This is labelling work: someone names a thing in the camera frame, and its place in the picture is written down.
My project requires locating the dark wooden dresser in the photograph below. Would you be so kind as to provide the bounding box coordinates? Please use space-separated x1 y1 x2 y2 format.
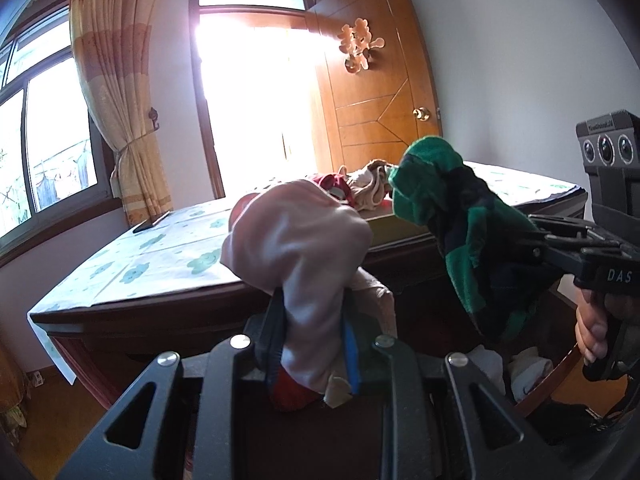
29 188 632 480

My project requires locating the right hand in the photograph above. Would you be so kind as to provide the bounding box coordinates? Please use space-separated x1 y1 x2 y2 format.
575 289 639 365

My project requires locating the green patterned white tablecloth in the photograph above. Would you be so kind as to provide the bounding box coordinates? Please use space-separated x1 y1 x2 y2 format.
27 160 588 385

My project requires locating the black smartphone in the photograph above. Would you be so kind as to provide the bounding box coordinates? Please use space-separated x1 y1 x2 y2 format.
132 211 171 234

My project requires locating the beige striped curtain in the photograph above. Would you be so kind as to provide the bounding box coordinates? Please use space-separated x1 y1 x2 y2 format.
70 0 172 226

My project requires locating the shallow white cardboard tray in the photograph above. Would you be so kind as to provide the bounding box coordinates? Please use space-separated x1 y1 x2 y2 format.
359 197 430 247

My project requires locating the curtain tieback wall hook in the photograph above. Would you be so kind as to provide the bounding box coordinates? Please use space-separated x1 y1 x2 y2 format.
148 107 160 131

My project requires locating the brass door knob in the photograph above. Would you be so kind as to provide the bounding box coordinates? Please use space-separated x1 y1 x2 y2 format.
413 107 431 122

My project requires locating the open wooden drawer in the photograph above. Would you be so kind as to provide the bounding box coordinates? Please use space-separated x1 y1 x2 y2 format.
399 278 632 421

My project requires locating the red underwear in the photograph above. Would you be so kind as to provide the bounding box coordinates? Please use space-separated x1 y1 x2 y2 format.
229 174 392 226

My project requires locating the large sliding window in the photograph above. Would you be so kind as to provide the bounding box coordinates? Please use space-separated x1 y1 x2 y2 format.
1 2 122 262

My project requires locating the right tracking camera box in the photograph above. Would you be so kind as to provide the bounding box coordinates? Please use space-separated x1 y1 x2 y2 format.
576 110 639 245

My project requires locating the white wall socket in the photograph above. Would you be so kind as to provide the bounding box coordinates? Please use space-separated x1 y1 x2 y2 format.
29 370 44 388

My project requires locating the beige cream underwear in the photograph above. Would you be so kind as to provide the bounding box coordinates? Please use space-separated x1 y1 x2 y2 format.
338 159 396 211

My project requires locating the brown wooden door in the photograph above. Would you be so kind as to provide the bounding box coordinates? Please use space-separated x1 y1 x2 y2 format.
305 0 442 172

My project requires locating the gold double-happiness door ornament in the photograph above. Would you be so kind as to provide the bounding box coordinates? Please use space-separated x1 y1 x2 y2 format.
337 18 385 74

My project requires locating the green navy underwear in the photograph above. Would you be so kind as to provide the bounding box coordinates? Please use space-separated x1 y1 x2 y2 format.
390 136 561 340

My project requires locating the pink white underwear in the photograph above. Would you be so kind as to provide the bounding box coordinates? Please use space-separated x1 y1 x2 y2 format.
220 179 397 411

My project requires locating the white garment in drawer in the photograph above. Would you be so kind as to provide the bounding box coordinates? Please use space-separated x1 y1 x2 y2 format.
468 344 553 403

